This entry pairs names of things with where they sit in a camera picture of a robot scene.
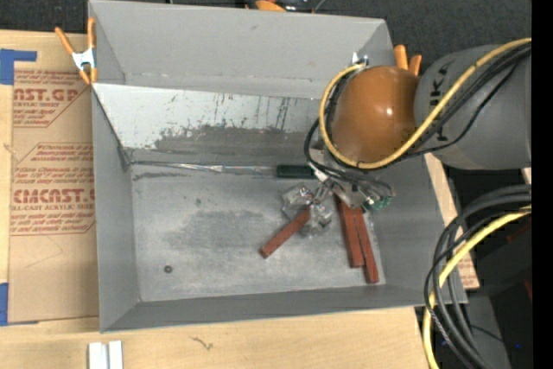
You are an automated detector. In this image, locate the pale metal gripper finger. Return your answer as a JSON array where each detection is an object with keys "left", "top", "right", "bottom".
[
  {"left": 307, "top": 197, "right": 334, "bottom": 237},
  {"left": 282, "top": 182, "right": 314, "bottom": 216}
]

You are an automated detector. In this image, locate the red-brown block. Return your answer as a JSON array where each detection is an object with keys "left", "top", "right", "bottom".
[
  {"left": 335, "top": 195, "right": 365, "bottom": 269},
  {"left": 259, "top": 208, "right": 313, "bottom": 259},
  {"left": 353, "top": 207, "right": 381, "bottom": 285}
]

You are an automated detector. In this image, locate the dark green flat block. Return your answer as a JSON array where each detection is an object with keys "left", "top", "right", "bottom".
[{"left": 276, "top": 163, "right": 316, "bottom": 180}]

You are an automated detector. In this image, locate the grey metal bin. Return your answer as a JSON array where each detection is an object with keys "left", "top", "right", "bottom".
[{"left": 87, "top": 0, "right": 470, "bottom": 334}]

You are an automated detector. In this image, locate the brown cardboard board red print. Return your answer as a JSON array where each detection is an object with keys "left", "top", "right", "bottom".
[{"left": 0, "top": 29, "right": 480, "bottom": 326}]

